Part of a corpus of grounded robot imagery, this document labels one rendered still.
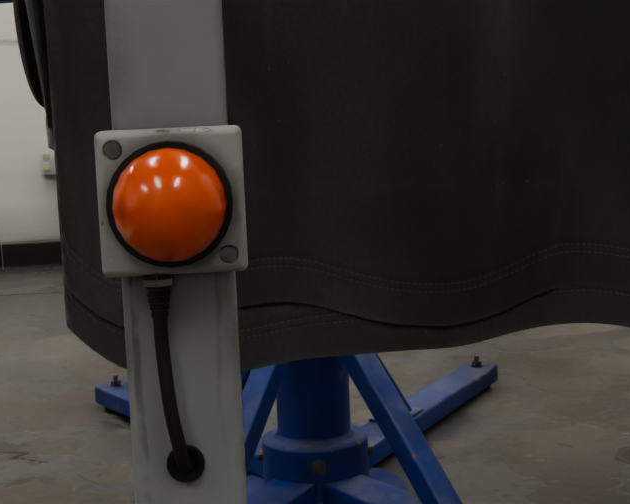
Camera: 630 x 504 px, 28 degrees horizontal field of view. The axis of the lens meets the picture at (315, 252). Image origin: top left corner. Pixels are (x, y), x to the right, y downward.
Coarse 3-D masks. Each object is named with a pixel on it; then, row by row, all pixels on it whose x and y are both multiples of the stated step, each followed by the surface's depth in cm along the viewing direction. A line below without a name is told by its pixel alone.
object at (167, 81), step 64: (128, 0) 43; (192, 0) 43; (128, 64) 43; (192, 64) 43; (128, 128) 43; (192, 128) 42; (128, 256) 43; (128, 320) 44; (192, 320) 44; (128, 384) 45; (192, 384) 44
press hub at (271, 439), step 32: (288, 384) 208; (320, 384) 206; (288, 416) 208; (320, 416) 207; (288, 448) 206; (320, 448) 205; (352, 448) 207; (256, 480) 221; (288, 480) 207; (320, 480) 205; (384, 480) 218
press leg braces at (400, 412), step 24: (360, 360) 197; (264, 384) 194; (360, 384) 197; (384, 384) 195; (264, 408) 194; (384, 408) 192; (408, 408) 246; (384, 432) 193; (408, 432) 190; (408, 456) 188; (432, 456) 189; (432, 480) 185
